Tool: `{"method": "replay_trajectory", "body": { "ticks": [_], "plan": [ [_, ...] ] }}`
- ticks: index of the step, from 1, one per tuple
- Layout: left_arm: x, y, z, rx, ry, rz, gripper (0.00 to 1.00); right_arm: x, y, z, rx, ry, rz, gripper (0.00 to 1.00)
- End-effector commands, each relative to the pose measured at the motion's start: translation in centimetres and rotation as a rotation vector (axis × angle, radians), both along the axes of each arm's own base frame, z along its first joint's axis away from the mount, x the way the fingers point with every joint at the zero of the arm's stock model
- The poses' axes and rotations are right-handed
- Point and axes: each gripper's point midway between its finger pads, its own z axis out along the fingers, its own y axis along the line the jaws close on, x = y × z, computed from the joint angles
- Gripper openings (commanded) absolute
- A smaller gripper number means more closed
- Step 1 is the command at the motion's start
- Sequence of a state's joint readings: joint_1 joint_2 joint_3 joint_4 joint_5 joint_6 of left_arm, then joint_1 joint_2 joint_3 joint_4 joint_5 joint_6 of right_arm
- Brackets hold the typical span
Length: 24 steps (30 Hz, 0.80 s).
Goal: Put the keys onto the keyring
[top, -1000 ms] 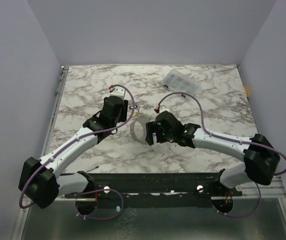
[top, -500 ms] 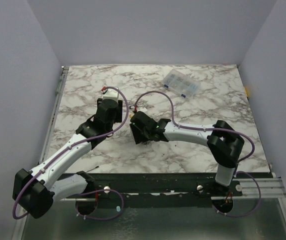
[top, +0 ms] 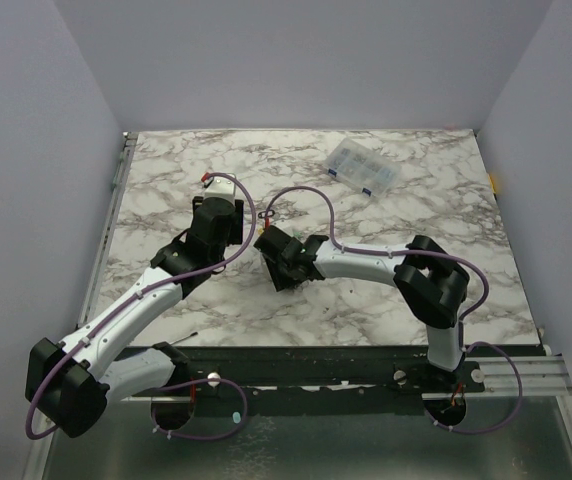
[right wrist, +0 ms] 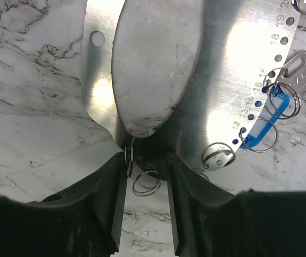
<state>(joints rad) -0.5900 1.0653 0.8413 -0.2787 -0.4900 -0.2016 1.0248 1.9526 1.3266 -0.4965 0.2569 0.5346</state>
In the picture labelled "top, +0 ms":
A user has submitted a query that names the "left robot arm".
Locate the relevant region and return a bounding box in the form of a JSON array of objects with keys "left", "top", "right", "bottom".
[{"left": 25, "top": 197, "right": 249, "bottom": 440}]

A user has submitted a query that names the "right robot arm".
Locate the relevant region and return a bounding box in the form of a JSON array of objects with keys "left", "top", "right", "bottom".
[{"left": 254, "top": 225, "right": 470, "bottom": 391}]

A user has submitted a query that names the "clear plastic organizer box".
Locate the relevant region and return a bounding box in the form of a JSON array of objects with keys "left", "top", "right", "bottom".
[{"left": 324, "top": 138, "right": 400, "bottom": 197}]

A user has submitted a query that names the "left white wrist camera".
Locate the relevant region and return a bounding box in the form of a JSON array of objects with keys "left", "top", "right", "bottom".
[{"left": 202, "top": 175, "right": 237, "bottom": 204}]

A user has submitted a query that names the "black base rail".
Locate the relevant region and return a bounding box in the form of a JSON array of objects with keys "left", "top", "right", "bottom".
[{"left": 165, "top": 346, "right": 464, "bottom": 416}]

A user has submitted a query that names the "left aluminium side rail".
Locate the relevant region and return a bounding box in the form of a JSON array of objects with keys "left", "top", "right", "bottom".
[{"left": 75, "top": 131, "right": 139, "bottom": 328}]

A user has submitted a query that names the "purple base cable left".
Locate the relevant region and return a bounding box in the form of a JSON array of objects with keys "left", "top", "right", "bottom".
[{"left": 151, "top": 375, "right": 250, "bottom": 442}]

